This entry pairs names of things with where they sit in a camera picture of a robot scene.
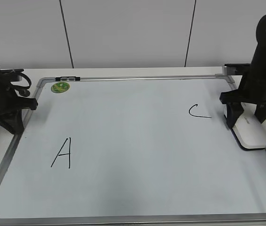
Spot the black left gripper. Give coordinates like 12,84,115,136
0,72,38,135

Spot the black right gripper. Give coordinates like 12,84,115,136
219,89,266,129

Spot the white rectangular board eraser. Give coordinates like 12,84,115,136
225,103,266,151

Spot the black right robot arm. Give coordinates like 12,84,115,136
219,14,266,128

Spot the green round magnet sticker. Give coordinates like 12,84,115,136
50,82,70,94

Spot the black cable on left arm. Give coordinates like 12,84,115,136
5,69,32,97

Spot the grey wrist camera box right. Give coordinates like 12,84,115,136
223,63,250,76

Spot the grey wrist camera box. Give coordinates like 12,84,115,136
223,63,250,76
0,69,24,82

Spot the grey wrist camera box left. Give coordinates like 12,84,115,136
0,69,24,82

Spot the white board with grey frame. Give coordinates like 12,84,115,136
0,75,266,226

